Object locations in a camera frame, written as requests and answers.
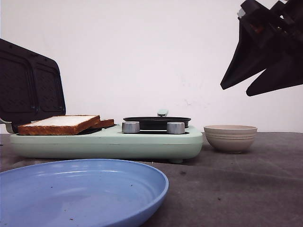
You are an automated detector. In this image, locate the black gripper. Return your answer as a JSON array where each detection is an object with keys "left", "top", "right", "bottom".
[{"left": 220, "top": 0, "right": 303, "bottom": 96}]

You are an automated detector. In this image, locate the beige ribbed ceramic bowl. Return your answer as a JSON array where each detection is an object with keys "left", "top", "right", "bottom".
[{"left": 204, "top": 125, "right": 258, "bottom": 154}]

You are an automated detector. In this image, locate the white bread slice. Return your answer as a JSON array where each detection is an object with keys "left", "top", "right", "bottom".
[
  {"left": 90, "top": 119, "right": 115, "bottom": 129},
  {"left": 18, "top": 115, "right": 100, "bottom": 135}
]

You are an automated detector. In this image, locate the breakfast maker hinged lid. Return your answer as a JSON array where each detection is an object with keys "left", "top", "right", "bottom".
[{"left": 0, "top": 39, "right": 66, "bottom": 134}]

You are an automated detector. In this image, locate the mint green breakfast maker base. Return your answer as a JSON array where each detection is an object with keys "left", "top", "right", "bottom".
[{"left": 10, "top": 125, "right": 203, "bottom": 163}]

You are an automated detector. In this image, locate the right silver control knob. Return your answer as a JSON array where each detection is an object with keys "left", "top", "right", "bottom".
[{"left": 167, "top": 122, "right": 185, "bottom": 134}]

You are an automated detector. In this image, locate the silver control knob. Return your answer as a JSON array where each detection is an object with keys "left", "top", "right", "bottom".
[
  {"left": 167, "top": 122, "right": 185, "bottom": 134},
  {"left": 122, "top": 121, "right": 140, "bottom": 134}
]

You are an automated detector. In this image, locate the black round frying pan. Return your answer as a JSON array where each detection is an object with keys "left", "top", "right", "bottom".
[{"left": 123, "top": 109, "right": 191, "bottom": 130}]

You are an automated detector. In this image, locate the left silver control knob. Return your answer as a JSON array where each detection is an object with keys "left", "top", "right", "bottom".
[{"left": 122, "top": 121, "right": 140, "bottom": 134}]

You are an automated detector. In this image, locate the blue round plate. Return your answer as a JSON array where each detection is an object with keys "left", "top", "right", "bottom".
[{"left": 0, "top": 159, "right": 169, "bottom": 227}]

